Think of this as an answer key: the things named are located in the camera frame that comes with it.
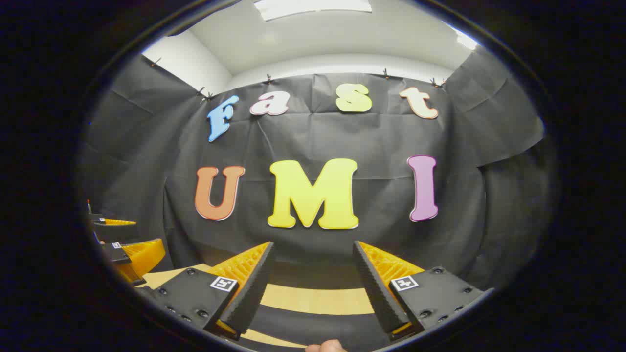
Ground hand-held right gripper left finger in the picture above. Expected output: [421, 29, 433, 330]
[151, 241, 275, 341]

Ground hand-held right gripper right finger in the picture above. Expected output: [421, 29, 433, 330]
[352, 240, 495, 342]

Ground dark grey jeans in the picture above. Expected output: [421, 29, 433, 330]
[242, 304, 393, 352]

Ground black backdrop cloth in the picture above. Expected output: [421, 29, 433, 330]
[78, 46, 556, 294]

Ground row of black cloth clips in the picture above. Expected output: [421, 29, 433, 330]
[149, 56, 447, 103]

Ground ceiling light panel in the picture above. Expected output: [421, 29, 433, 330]
[452, 27, 480, 51]

